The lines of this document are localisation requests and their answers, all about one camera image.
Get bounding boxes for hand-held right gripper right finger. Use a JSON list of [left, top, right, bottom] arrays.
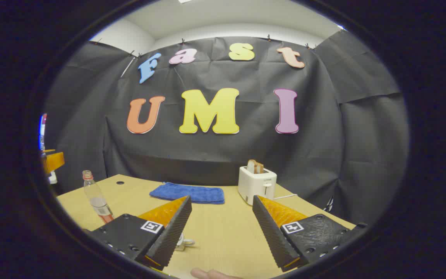
[[252, 195, 357, 272]]

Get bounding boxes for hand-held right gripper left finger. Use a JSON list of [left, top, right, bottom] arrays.
[[87, 196, 192, 271]]

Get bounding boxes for white ceramic teacup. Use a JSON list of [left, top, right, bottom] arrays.
[[175, 232, 196, 251]]

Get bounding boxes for clear plastic water bottle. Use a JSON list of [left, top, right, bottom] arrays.
[[82, 170, 115, 224]]

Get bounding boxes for computer screen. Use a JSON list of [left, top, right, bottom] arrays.
[[39, 113, 48, 151]]

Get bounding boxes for blue folded towel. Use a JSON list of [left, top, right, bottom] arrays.
[[149, 182, 225, 205]]

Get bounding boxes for white toaster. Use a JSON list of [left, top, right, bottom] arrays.
[[238, 166, 278, 206]]

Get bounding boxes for bread slice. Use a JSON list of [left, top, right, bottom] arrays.
[[247, 159, 264, 174]]

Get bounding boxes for black backdrop cloth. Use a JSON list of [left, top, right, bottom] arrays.
[[45, 30, 409, 225]]

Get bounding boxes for thin white rod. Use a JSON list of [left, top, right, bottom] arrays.
[[120, 57, 136, 78]]

